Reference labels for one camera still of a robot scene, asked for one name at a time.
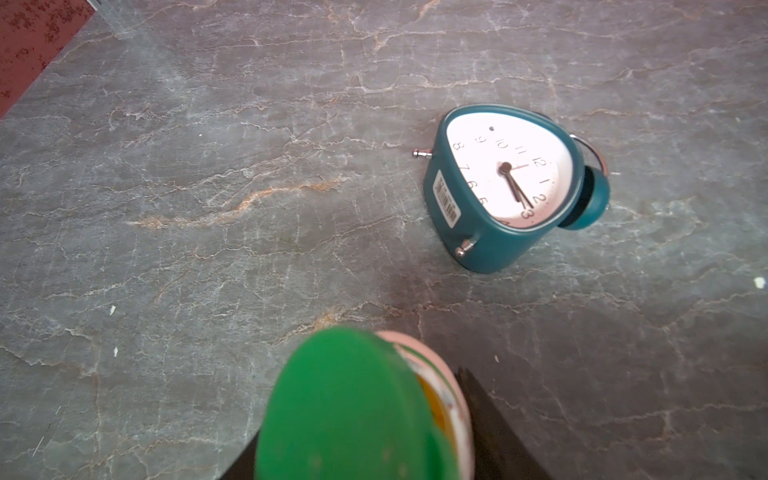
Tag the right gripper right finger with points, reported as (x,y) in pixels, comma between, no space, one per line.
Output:
(499,452)

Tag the teal kitchen scale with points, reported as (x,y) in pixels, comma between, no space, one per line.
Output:
(499,178)

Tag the green cap white pill bottle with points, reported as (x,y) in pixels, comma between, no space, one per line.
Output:
(357,404)

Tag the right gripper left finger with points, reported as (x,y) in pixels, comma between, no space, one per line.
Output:
(243,468)

